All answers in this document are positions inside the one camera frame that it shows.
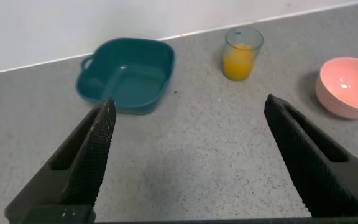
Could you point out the pink bowl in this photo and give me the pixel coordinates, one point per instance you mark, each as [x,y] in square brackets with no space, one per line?
[346,87]

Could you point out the clear ribbed plastic cup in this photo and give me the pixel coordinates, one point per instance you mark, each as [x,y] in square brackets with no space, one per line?
[244,39]

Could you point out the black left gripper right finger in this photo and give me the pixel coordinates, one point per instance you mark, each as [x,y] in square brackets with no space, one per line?
[315,174]

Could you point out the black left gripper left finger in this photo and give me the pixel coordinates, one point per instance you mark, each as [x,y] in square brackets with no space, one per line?
[85,161]

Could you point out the orange juice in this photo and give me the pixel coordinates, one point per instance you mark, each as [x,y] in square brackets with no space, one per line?
[238,65]

